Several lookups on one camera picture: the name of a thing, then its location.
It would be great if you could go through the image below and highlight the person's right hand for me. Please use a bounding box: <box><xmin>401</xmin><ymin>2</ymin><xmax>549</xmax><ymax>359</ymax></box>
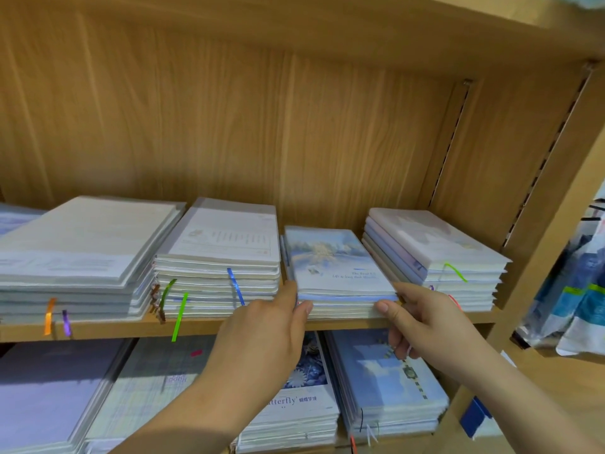
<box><xmin>375</xmin><ymin>281</ymin><xmax>497</xmax><ymax>375</ymax></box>

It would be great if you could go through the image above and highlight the person's left hand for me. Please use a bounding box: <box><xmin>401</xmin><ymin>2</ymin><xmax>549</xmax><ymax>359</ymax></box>
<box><xmin>193</xmin><ymin>281</ymin><xmax>313</xmax><ymax>412</ymax></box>

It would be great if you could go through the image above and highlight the blue butterfly cover notebook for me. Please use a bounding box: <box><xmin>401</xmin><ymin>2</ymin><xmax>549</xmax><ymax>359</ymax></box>
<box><xmin>231</xmin><ymin>330</ymin><xmax>340</xmax><ymax>454</ymax></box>

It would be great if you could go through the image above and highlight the sky cloud cover notebook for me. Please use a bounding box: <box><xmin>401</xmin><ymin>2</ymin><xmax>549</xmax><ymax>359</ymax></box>
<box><xmin>326</xmin><ymin>328</ymin><xmax>450</xmax><ymax>441</ymax></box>

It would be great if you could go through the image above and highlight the pile of small notebooks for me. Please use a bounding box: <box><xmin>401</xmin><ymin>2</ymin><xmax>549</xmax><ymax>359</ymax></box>
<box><xmin>362</xmin><ymin>207</ymin><xmax>512</xmax><ymax>313</ymax></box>

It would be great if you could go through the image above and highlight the pastel grid pattern notebook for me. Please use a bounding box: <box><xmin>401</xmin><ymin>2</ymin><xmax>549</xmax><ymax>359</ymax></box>
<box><xmin>83</xmin><ymin>335</ymin><xmax>221</xmax><ymax>454</ymax></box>

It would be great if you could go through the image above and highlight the snowy tree notebook stack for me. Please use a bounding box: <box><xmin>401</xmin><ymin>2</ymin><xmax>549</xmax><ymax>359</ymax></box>
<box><xmin>282</xmin><ymin>226</ymin><xmax>398</xmax><ymax>320</ymax></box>

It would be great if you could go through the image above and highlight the stack of sky photo notebooks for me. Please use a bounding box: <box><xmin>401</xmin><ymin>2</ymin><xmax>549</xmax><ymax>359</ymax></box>
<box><xmin>151</xmin><ymin>197</ymin><xmax>283</xmax><ymax>318</ymax></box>

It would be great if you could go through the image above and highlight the large plain lilac notebook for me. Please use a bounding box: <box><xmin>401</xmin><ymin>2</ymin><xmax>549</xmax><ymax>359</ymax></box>
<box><xmin>0</xmin><ymin>337</ymin><xmax>134</xmax><ymax>454</ymax></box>

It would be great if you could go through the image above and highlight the stack of sage cover notebooks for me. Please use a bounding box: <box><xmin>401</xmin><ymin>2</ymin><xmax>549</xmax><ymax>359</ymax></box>
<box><xmin>0</xmin><ymin>195</ymin><xmax>187</xmax><ymax>325</ymax></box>

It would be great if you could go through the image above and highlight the wooden shelf unit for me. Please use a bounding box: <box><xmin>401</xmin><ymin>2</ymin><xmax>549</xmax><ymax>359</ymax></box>
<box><xmin>0</xmin><ymin>0</ymin><xmax>605</xmax><ymax>454</ymax></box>

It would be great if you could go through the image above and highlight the lilac cover notebook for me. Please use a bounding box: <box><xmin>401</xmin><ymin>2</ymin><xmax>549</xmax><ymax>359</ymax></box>
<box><xmin>0</xmin><ymin>203</ymin><xmax>45</xmax><ymax>238</ymax></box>

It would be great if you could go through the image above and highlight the person's right forearm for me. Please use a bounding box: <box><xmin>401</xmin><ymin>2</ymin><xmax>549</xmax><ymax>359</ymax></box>
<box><xmin>444</xmin><ymin>335</ymin><xmax>605</xmax><ymax>454</ymax></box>

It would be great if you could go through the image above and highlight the blue white small box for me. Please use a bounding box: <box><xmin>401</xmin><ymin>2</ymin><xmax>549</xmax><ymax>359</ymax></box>
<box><xmin>460</xmin><ymin>349</ymin><xmax>518</xmax><ymax>439</ymax></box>

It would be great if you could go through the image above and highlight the white blue standing pouch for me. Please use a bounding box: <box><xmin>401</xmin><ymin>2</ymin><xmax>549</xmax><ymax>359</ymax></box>
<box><xmin>520</xmin><ymin>184</ymin><xmax>605</xmax><ymax>358</ymax></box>

